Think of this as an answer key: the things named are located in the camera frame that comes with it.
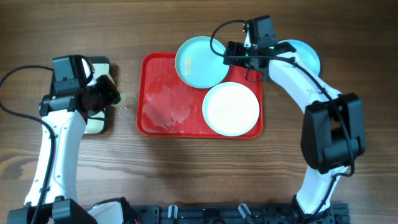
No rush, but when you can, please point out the dark green water tray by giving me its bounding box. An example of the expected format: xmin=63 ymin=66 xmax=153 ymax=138
xmin=84 ymin=57 xmax=111 ymax=135

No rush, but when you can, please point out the green yellow sponge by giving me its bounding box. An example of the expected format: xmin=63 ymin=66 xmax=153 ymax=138
xmin=111 ymin=91 xmax=126 ymax=107

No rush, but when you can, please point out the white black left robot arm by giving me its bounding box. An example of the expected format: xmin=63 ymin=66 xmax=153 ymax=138
xmin=7 ymin=74 xmax=139 ymax=223

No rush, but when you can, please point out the light blue plate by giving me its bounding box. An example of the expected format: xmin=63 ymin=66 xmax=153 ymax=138
xmin=175 ymin=36 xmax=229 ymax=89
xmin=278 ymin=39 xmax=321 ymax=76

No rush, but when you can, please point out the red plastic tray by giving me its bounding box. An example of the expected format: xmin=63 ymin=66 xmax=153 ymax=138
xmin=136 ymin=52 xmax=264 ymax=139

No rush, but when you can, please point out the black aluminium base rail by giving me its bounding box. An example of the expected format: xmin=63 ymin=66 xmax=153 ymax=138
xmin=130 ymin=202 xmax=351 ymax=224

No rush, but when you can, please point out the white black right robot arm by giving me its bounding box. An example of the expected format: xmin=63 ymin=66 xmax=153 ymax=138
xmin=222 ymin=40 xmax=365 ymax=222

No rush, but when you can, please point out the white plate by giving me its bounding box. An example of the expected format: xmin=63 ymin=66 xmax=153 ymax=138
xmin=202 ymin=82 xmax=260 ymax=137

